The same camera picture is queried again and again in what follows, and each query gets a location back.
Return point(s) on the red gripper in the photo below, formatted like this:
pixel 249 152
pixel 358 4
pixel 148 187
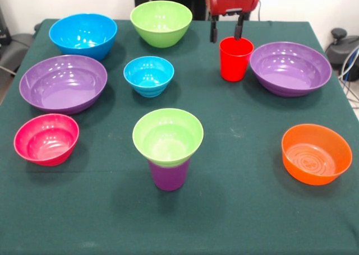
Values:
pixel 232 4

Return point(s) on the red cup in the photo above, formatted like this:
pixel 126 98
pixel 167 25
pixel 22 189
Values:
pixel 234 67

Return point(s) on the small green bowl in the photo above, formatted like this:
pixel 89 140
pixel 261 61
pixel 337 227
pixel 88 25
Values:
pixel 168 143

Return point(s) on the purple cup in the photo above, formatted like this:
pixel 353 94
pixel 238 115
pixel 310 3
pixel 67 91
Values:
pixel 168 179

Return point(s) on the large green bowl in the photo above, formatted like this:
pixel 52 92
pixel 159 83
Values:
pixel 160 39

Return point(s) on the wide purple bowl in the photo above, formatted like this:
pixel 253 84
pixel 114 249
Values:
pixel 61 92
pixel 297 73

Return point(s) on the small blue bowl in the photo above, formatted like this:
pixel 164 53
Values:
pixel 148 78

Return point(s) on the black grey machine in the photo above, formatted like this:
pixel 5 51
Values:
pixel 345 47

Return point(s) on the large blue bowl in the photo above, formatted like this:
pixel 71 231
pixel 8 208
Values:
pixel 70 28

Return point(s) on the orange bowl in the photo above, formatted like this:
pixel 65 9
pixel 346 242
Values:
pixel 314 176

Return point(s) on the dark green tablecloth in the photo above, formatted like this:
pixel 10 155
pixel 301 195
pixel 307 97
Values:
pixel 168 224

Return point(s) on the black office chair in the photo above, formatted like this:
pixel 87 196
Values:
pixel 16 47

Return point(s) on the pink bowl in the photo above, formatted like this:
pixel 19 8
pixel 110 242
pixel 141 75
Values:
pixel 45 145

